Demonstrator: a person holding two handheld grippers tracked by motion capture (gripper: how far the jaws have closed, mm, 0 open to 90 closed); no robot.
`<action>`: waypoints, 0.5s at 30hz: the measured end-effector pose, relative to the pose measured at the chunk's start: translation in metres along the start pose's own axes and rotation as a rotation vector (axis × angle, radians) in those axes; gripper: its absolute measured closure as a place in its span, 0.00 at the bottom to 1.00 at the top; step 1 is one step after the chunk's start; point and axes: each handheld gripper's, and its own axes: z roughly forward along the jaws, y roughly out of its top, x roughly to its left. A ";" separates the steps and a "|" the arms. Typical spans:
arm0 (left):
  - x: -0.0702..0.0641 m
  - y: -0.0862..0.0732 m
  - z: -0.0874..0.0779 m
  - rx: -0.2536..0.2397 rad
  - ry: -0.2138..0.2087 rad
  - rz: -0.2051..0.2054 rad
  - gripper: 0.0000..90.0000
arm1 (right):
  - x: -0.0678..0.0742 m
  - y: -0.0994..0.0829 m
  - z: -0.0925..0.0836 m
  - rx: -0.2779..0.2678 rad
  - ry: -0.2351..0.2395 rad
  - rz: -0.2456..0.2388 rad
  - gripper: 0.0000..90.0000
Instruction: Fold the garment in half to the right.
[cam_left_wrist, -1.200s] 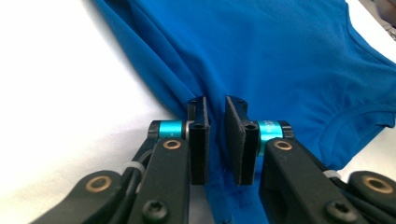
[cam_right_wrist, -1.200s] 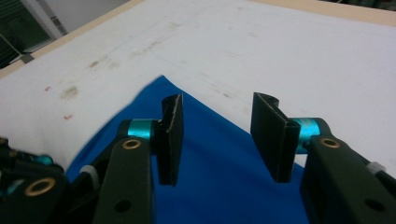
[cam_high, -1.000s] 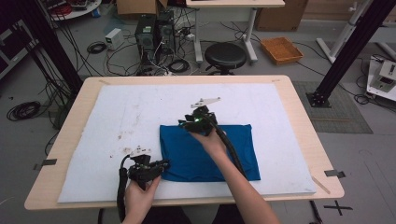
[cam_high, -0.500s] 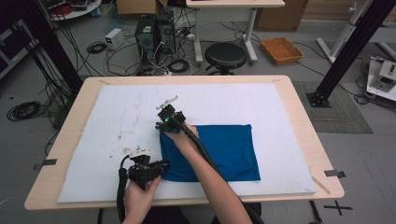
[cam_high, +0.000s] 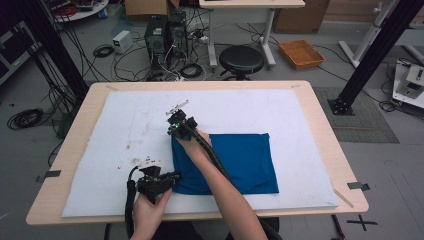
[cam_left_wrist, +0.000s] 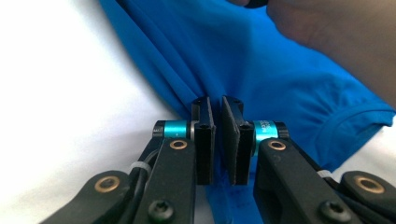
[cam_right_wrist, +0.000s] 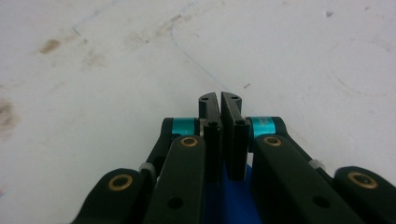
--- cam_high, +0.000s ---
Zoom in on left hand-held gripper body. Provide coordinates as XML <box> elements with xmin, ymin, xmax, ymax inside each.
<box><xmin>136</xmin><ymin>165</ymin><xmax>175</xmax><ymax>205</ymax></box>

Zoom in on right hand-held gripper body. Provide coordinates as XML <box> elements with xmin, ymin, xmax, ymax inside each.
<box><xmin>165</xmin><ymin>99</ymin><xmax>200</xmax><ymax>141</ymax></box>

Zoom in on blue printed T-shirt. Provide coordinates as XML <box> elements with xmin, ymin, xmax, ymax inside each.
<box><xmin>170</xmin><ymin>132</ymin><xmax>281</xmax><ymax>196</ymax></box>

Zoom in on person's right hand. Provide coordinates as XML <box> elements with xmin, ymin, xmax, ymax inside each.
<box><xmin>174</xmin><ymin>128</ymin><xmax>214</xmax><ymax>165</ymax></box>

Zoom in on person's left hand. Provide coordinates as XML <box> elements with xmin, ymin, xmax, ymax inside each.
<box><xmin>132</xmin><ymin>188</ymin><xmax>173</xmax><ymax>237</ymax></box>

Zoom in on white foam mat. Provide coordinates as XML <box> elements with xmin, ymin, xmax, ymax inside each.
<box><xmin>61</xmin><ymin>88</ymin><xmax>340</xmax><ymax>218</ymax></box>

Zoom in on person's dark pants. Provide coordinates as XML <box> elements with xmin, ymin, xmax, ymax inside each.
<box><xmin>151</xmin><ymin>217</ymin><xmax>281</xmax><ymax>240</ymax></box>

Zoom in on black computer tower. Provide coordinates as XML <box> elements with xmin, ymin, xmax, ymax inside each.
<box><xmin>144</xmin><ymin>14</ymin><xmax>169</xmax><ymax>74</ymax></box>
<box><xmin>167</xmin><ymin>10</ymin><xmax>190</xmax><ymax>60</ymax></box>

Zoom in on black round stool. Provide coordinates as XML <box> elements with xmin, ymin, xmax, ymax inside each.
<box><xmin>218</xmin><ymin>44</ymin><xmax>266</xmax><ymax>82</ymax></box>

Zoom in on light wooden table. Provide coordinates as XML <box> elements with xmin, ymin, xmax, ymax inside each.
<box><xmin>25</xmin><ymin>79</ymin><xmax>370</xmax><ymax>240</ymax></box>

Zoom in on grey tape piece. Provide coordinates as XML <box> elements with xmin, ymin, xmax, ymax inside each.
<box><xmin>35</xmin><ymin>169</ymin><xmax>63</xmax><ymax>184</ymax></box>
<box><xmin>346</xmin><ymin>181</ymin><xmax>371</xmax><ymax>192</ymax></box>

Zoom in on white power supply box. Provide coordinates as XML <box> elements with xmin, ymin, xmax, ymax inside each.
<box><xmin>112</xmin><ymin>29</ymin><xmax>134</xmax><ymax>55</ymax></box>

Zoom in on brown cardboard box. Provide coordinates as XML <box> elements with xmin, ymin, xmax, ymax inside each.
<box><xmin>124</xmin><ymin>0</ymin><xmax>181</xmax><ymax>18</ymax></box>
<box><xmin>273</xmin><ymin>0</ymin><xmax>331</xmax><ymax>34</ymax></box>

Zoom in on orange woven basket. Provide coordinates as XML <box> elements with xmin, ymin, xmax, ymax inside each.
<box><xmin>278</xmin><ymin>39</ymin><xmax>326</xmax><ymax>71</ymax></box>

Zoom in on white desk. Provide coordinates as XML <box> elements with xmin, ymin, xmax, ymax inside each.
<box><xmin>198</xmin><ymin>0</ymin><xmax>306</xmax><ymax>70</ymax></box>

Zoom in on round white table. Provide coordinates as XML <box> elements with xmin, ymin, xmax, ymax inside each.
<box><xmin>49</xmin><ymin>0</ymin><xmax>110</xmax><ymax>24</ymax></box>

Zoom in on beige tape strip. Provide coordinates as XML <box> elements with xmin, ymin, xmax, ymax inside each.
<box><xmin>333</xmin><ymin>188</ymin><xmax>355</xmax><ymax>209</ymax></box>

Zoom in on grey floor mat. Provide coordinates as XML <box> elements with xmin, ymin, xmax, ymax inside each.
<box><xmin>313</xmin><ymin>86</ymin><xmax>400</xmax><ymax>145</ymax></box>

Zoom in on dark equipment rack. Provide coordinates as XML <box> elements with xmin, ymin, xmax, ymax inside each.
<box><xmin>0</xmin><ymin>19</ymin><xmax>42</xmax><ymax>86</ymax></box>

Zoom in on black tape cross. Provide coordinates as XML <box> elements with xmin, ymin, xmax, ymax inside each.
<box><xmin>346</xmin><ymin>213</ymin><xmax>379</xmax><ymax>232</ymax></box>

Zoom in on white metal stand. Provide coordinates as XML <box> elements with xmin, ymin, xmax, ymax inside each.
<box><xmin>338</xmin><ymin>0</ymin><xmax>401</xmax><ymax>69</ymax></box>

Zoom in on white flat device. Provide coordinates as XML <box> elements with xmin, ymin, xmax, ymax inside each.
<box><xmin>392</xmin><ymin>62</ymin><xmax>424</xmax><ymax>110</ymax></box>

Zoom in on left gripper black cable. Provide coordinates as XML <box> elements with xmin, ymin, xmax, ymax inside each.
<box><xmin>124</xmin><ymin>165</ymin><xmax>142</xmax><ymax>240</ymax></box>

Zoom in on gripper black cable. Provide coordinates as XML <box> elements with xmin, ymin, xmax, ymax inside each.
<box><xmin>187</xmin><ymin>123</ymin><xmax>285</xmax><ymax>240</ymax></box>
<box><xmin>124</xmin><ymin>165</ymin><xmax>142</xmax><ymax>240</ymax></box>

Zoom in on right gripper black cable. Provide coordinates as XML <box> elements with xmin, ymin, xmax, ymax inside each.
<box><xmin>187</xmin><ymin>123</ymin><xmax>285</xmax><ymax>240</ymax></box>

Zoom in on coiled black cable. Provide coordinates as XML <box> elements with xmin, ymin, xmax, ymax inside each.
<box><xmin>179</xmin><ymin>62</ymin><xmax>205</xmax><ymax>80</ymax></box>
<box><xmin>6</xmin><ymin>107</ymin><xmax>45</xmax><ymax>131</ymax></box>
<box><xmin>92</xmin><ymin>44</ymin><xmax>116</xmax><ymax>59</ymax></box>

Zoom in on black metal frame post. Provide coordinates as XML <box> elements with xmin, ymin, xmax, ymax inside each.
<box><xmin>13</xmin><ymin>0</ymin><xmax>90</xmax><ymax>102</ymax></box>
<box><xmin>327</xmin><ymin>0</ymin><xmax>424</xmax><ymax>117</ymax></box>

